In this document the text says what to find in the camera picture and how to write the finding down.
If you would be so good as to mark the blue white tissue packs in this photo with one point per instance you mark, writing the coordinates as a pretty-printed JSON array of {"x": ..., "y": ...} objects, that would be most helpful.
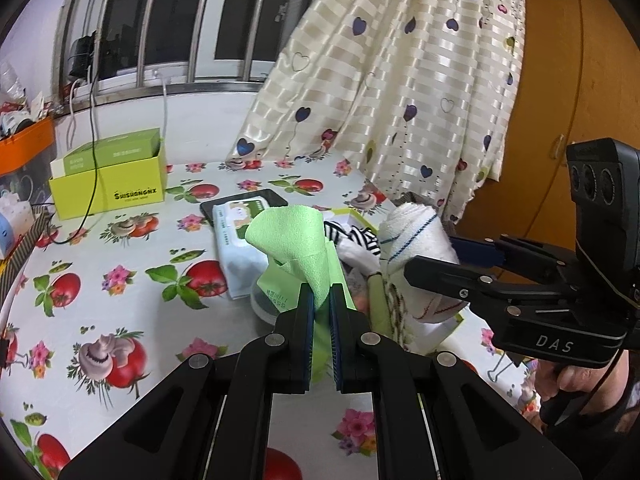
[{"x": 12, "y": 215}]

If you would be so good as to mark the wet wipes pack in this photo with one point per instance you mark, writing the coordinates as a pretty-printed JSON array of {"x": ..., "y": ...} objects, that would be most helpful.
[{"x": 235, "y": 260}]

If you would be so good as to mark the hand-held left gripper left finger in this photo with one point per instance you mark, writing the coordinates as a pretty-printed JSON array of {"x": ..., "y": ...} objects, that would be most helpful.
[{"x": 306, "y": 330}]

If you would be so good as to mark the person's right hand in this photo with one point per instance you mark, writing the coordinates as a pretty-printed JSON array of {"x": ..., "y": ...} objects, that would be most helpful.
[{"x": 580, "y": 385}]

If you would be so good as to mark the clear round plastic container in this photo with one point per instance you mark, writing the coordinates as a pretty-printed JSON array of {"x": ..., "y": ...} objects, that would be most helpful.
[{"x": 262, "y": 305}]

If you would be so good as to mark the black power adapter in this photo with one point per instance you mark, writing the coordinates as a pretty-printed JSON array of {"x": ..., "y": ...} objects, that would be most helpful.
[{"x": 80, "y": 57}]

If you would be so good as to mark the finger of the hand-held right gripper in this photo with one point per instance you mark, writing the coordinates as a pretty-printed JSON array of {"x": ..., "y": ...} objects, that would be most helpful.
[
  {"x": 440, "y": 275},
  {"x": 475, "y": 252}
]

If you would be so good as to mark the black phone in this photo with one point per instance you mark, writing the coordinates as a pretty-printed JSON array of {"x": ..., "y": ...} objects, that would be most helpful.
[{"x": 272, "y": 195}]

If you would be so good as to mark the cream heart print curtain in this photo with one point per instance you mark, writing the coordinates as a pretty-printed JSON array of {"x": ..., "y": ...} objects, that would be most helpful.
[{"x": 400, "y": 85}]

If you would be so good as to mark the black yellow striped tray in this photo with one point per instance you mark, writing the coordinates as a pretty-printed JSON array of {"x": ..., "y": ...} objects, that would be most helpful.
[{"x": 25, "y": 250}]

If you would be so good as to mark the wooden cabinet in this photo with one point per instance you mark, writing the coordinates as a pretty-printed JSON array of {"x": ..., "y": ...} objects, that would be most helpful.
[{"x": 575, "y": 60}]

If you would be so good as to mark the window with metal bars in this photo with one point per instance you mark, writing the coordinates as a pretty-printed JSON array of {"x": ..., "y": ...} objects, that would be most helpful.
[{"x": 225, "y": 72}]

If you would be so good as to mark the orange storage box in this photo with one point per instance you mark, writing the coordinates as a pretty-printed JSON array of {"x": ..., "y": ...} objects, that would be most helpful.
[{"x": 25, "y": 147}]

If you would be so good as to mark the green plush sock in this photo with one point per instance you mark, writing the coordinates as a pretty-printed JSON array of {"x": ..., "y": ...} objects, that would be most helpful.
[{"x": 295, "y": 240}]

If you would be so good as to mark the lime green cardboard box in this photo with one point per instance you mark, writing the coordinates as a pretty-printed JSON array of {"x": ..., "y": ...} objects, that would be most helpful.
[{"x": 80, "y": 200}]

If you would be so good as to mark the clear plastic bag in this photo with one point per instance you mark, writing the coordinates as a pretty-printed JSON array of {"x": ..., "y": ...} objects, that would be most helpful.
[{"x": 10, "y": 82}]

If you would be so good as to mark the floral fruit print tablecloth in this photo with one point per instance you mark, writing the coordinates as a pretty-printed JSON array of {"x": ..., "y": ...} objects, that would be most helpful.
[{"x": 150, "y": 320}]

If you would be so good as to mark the white striped towel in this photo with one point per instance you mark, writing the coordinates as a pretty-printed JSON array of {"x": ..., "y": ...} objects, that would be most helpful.
[{"x": 410, "y": 240}]

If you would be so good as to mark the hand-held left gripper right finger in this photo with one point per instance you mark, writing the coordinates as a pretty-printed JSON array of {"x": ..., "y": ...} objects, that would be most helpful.
[{"x": 336, "y": 340}]

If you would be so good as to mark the black white striped sock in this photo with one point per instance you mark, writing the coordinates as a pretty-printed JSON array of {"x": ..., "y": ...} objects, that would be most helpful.
[{"x": 360, "y": 240}]

